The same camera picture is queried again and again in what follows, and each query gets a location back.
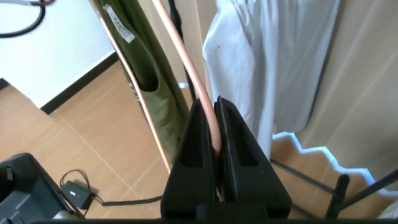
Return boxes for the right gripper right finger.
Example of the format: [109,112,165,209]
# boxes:
[213,95,293,219]

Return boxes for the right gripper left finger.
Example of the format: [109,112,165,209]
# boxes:
[160,98,219,219]

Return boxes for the green garment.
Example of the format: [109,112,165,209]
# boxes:
[93,0,191,163]

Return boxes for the pink clothes hanger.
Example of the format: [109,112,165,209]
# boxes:
[89,0,222,174]

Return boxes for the pale grey shorts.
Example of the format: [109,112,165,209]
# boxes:
[201,0,341,161]

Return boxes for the black clothes rack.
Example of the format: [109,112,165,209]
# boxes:
[167,0,398,219]

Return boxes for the black floor cable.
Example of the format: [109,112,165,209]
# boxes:
[58,169,163,216]

